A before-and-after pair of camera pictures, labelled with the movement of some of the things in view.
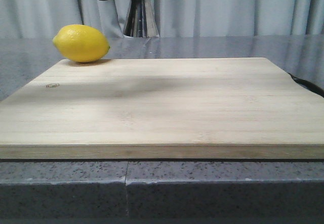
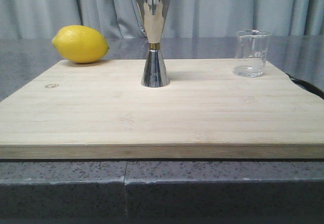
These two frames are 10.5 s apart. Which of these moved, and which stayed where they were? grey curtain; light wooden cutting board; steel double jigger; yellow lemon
Moved: steel double jigger
Stayed: light wooden cutting board; grey curtain; yellow lemon
